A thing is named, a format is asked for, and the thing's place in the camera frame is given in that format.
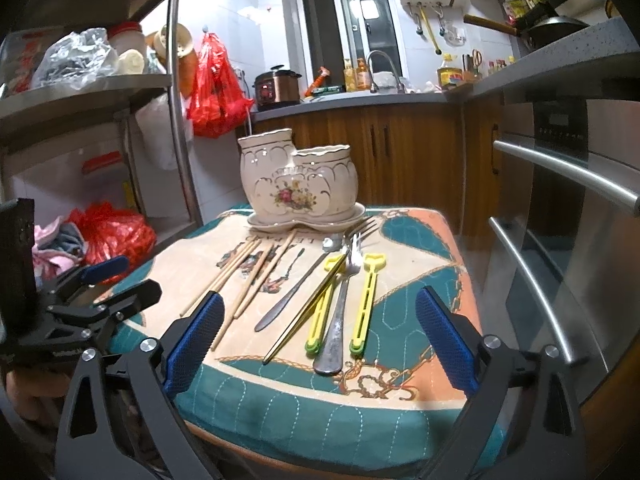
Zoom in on wooden chopstick one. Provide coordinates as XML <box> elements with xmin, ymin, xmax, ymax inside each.
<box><xmin>179</xmin><ymin>236</ymin><xmax>259</xmax><ymax>318</ymax></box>

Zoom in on yellow plastic tongs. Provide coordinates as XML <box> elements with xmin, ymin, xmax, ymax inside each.
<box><xmin>305</xmin><ymin>254</ymin><xmax>346</xmax><ymax>358</ymax></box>
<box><xmin>349</xmin><ymin>254</ymin><xmax>386</xmax><ymax>358</ymax></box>

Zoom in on gold fork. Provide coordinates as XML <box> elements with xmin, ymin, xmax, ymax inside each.
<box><xmin>262</xmin><ymin>217</ymin><xmax>378</xmax><ymax>365</ymax></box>

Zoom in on kitchen faucet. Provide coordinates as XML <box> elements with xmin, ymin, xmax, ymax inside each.
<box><xmin>366</xmin><ymin>49</ymin><xmax>406</xmax><ymax>94</ymax></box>

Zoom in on grey kitchen countertop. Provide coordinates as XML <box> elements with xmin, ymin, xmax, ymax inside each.
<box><xmin>252</xmin><ymin>16</ymin><xmax>640</xmax><ymax>122</ymax></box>

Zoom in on left hand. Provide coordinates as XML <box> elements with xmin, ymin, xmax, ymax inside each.
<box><xmin>6</xmin><ymin>368</ymin><xmax>70</xmax><ymax>422</ymax></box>

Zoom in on pink cloth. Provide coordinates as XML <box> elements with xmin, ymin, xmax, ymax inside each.
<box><xmin>32</xmin><ymin>216</ymin><xmax>88</xmax><ymax>281</ymax></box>

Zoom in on red bag on floor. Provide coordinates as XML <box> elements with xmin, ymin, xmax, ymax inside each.
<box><xmin>67</xmin><ymin>202</ymin><xmax>156</xmax><ymax>285</ymax></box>

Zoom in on wooden chopstick three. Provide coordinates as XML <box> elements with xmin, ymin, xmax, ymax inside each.
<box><xmin>209</xmin><ymin>242</ymin><xmax>274</xmax><ymax>352</ymax></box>

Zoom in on patterned quilted mat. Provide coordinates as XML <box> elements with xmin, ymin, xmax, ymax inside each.
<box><xmin>111</xmin><ymin>207</ymin><xmax>478</xmax><ymax>479</ymax></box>

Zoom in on stainless steel oven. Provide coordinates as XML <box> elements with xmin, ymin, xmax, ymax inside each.
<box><xmin>483</xmin><ymin>99</ymin><xmax>639</xmax><ymax>400</ymax></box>

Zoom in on wooden chopstick four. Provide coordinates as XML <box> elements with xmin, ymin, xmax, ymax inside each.
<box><xmin>233</xmin><ymin>229</ymin><xmax>297</xmax><ymax>320</ymax></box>

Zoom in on steel fork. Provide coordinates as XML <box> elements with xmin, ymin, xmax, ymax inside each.
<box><xmin>345</xmin><ymin>233</ymin><xmax>362</xmax><ymax>278</ymax></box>

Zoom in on steel shelving rack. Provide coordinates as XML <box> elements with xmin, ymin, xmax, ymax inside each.
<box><xmin>1</xmin><ymin>0</ymin><xmax>203</xmax><ymax>244</ymax></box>

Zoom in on steel table knife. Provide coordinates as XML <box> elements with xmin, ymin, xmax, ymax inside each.
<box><xmin>254</xmin><ymin>234</ymin><xmax>344</xmax><ymax>333</ymax></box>

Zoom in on floral ceramic utensil holder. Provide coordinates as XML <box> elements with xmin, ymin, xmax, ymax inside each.
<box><xmin>238</xmin><ymin>128</ymin><xmax>364</xmax><ymax>232</ymax></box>

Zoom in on wooden base cabinets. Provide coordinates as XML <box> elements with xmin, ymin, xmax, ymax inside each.
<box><xmin>252</xmin><ymin>94</ymin><xmax>502</xmax><ymax>232</ymax></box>

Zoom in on clear crumpled plastic bag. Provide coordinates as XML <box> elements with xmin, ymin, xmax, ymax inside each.
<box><xmin>30</xmin><ymin>27</ymin><xmax>118</xmax><ymax>90</ymax></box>

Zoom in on hanging red plastic bag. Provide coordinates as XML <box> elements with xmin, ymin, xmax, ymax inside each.
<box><xmin>188</xmin><ymin>32</ymin><xmax>254</xmax><ymax>139</ymax></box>

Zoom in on white jar red lid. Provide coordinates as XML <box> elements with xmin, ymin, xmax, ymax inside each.
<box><xmin>107</xmin><ymin>21</ymin><xmax>146</xmax><ymax>75</ymax></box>

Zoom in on beige plastic colander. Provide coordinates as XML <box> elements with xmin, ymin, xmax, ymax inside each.
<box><xmin>145</xmin><ymin>23</ymin><xmax>194</xmax><ymax>64</ymax></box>

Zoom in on electric pressure cooker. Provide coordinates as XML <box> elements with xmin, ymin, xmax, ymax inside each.
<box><xmin>254</xmin><ymin>65</ymin><xmax>302</xmax><ymax>112</ymax></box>

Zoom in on yellow cooking oil bottle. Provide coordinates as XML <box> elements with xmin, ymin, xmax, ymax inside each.
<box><xmin>437</xmin><ymin>53</ymin><xmax>463</xmax><ymax>91</ymax></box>

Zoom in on black wok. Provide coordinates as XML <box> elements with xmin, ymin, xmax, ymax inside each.
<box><xmin>463</xmin><ymin>14</ymin><xmax>589</xmax><ymax>51</ymax></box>

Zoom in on window with dark glass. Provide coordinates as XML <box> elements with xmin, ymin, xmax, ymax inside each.
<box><xmin>294</xmin><ymin>0</ymin><xmax>408</xmax><ymax>86</ymax></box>

